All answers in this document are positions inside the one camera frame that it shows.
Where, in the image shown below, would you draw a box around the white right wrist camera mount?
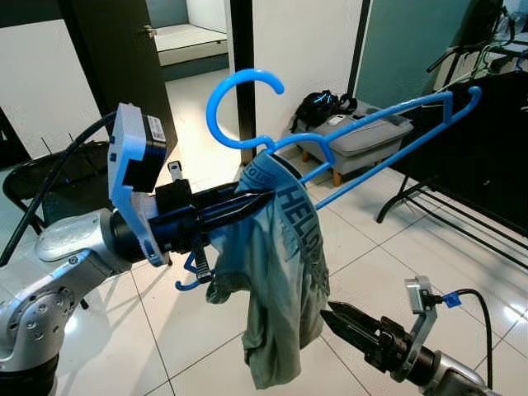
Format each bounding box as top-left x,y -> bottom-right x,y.
403,276 -> 441,382

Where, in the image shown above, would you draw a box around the black elastic-waist garment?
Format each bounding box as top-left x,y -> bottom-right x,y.
389,70 -> 528,234

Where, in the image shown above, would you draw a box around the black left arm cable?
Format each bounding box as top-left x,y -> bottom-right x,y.
0,111 -> 119,266

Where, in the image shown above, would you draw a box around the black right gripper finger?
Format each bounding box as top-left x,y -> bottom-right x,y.
328,315 -> 376,361
320,302 -> 382,339

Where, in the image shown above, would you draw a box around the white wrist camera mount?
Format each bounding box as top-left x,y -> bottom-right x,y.
108,102 -> 172,267
403,276 -> 441,382

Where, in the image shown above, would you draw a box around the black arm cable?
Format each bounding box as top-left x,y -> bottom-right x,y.
450,288 -> 494,390
0,111 -> 119,266

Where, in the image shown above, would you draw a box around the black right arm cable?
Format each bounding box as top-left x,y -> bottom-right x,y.
450,288 -> 494,390

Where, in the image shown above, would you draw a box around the black door frame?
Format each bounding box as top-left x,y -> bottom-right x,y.
226,0 -> 257,163

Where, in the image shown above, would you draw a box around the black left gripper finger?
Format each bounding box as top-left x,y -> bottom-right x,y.
213,198 -> 275,240
206,188 -> 273,217

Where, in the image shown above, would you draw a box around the black metal clothes rack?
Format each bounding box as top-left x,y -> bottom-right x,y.
374,0 -> 528,271

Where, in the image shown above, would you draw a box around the grey upholstered ottoman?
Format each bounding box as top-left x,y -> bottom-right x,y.
289,111 -> 415,187

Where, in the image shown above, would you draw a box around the dark wooden door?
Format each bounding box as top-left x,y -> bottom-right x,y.
56,0 -> 180,172

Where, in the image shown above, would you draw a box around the black backpack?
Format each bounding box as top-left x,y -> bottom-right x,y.
289,88 -> 361,134

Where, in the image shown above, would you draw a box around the bed with light mattress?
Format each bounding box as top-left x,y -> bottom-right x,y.
151,21 -> 229,68

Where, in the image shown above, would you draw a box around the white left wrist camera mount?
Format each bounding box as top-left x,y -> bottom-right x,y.
108,102 -> 172,267

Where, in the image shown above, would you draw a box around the blue tape-wrapped plastic hanger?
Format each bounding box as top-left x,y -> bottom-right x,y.
175,68 -> 483,292

